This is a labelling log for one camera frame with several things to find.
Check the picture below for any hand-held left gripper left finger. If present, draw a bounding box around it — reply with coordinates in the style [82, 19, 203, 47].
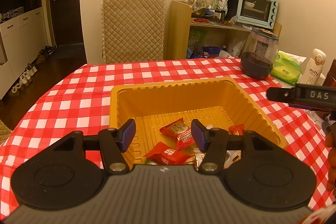
[54, 118, 137, 175]

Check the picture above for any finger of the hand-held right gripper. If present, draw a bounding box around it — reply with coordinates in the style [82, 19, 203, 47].
[267, 88, 296, 102]
[289, 102, 319, 111]

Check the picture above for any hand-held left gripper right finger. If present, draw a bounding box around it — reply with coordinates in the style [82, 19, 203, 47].
[191, 119, 279, 175]

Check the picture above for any red packet with round picture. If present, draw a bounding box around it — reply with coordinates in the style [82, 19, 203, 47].
[160, 118, 195, 151]

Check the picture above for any red square snack packet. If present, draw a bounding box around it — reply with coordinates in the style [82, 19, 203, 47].
[144, 142, 195, 166]

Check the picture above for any small red candy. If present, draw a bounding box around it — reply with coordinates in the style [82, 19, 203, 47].
[228, 124, 246, 137]

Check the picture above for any yellow plastic tray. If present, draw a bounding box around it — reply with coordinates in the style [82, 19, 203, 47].
[108, 77, 288, 167]

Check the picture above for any person's right hand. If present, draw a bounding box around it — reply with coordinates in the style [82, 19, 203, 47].
[325, 132, 336, 197]

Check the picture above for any brown metal thermos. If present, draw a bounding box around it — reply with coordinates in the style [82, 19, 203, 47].
[322, 59, 336, 87]

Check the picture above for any green tissue pack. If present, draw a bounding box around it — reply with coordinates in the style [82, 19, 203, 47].
[270, 51, 307, 85]

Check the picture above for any white bottle with rabbit print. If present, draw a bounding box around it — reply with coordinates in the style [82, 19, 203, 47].
[299, 49, 326, 86]

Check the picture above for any glass jar with dark contents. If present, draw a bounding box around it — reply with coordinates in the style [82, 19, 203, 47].
[241, 28, 279, 80]

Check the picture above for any red checkered tablecloth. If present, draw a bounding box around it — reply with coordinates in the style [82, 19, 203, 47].
[0, 57, 336, 214]

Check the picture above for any light blue toaster oven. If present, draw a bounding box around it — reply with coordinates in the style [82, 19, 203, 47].
[236, 0, 279, 30]

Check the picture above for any dark doormat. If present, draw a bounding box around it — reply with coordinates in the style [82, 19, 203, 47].
[54, 43, 86, 59]

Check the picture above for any beige quilted chair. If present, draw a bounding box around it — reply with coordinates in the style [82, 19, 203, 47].
[0, 119, 12, 145]
[100, 0, 166, 64]

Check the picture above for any wooden shelf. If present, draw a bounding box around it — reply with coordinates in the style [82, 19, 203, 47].
[167, 0, 282, 60]

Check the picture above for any row of shoes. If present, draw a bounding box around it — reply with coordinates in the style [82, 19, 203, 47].
[8, 45, 55, 97]

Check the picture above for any plastic jar with orange lid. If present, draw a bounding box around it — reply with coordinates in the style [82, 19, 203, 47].
[185, 0, 207, 12]

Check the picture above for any white cabinet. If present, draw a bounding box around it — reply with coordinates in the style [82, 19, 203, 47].
[0, 0, 52, 100]

